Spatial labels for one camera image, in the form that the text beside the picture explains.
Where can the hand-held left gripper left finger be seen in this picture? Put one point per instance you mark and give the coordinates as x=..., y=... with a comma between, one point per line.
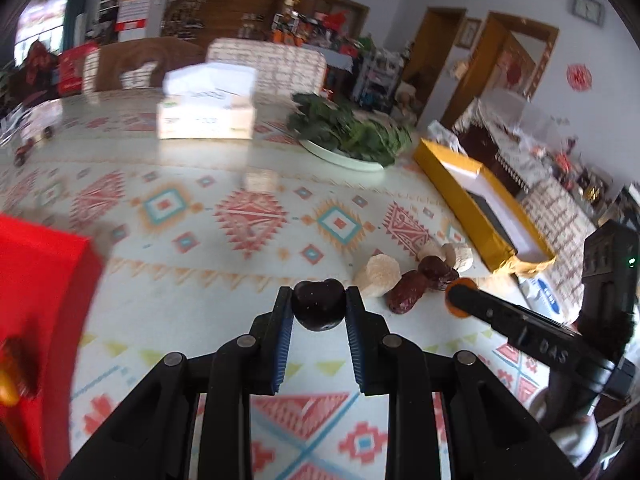
x=285, y=340

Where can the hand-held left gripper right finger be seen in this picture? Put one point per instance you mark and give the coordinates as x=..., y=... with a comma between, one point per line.
x=356, y=340

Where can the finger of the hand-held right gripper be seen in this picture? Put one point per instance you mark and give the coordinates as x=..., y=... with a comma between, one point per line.
x=495, y=317

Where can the small mandarin orange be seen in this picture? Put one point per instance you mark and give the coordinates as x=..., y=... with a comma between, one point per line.
x=456, y=313

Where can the person's right hand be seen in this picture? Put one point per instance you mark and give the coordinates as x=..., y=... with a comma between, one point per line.
x=575, y=440

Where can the white plastic packet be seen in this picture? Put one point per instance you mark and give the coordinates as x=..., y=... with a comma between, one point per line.
x=545, y=295

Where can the large pale sugarcane piece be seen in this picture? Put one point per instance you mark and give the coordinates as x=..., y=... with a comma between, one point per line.
x=377, y=275

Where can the large red date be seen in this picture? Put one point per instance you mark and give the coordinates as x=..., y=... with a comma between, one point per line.
x=440, y=271

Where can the patterned covered sofa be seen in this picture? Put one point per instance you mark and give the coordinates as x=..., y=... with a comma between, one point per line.
x=555, y=205

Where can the gold cardboard box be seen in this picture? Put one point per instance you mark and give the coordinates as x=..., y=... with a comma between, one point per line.
x=450, y=185

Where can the white plate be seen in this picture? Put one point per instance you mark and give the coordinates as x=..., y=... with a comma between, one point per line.
x=345, y=160

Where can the leafy green vegetables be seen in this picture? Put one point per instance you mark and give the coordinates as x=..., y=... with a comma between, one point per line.
x=340, y=127

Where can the white tissue box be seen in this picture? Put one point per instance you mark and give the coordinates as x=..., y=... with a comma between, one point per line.
x=205, y=120

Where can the red door decoration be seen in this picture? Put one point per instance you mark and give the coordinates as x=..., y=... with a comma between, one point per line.
x=512, y=70

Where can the wooden door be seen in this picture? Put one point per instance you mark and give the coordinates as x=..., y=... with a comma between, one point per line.
x=440, y=60

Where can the shelf rack with goods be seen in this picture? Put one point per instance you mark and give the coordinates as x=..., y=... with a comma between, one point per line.
x=375, y=72

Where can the patterned covered chair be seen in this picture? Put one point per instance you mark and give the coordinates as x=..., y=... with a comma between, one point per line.
x=280, y=65

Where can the wooden chair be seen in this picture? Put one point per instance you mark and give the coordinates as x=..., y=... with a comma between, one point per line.
x=150, y=52

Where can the clear plastic container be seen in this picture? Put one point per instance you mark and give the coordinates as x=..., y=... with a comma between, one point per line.
x=30, y=122

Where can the wooden staircase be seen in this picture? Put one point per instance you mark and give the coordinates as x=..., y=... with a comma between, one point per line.
x=225, y=5

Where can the window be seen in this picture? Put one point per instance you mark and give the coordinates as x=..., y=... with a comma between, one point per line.
x=42, y=22

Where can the red round wall ornament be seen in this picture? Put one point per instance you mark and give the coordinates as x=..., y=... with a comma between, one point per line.
x=579, y=77

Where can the wooden door frame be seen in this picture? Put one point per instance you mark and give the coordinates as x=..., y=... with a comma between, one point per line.
x=492, y=45

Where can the framed wall picture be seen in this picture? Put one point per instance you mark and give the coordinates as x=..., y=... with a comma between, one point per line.
x=470, y=32

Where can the square wall clock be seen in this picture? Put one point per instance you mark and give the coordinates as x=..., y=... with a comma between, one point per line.
x=586, y=8

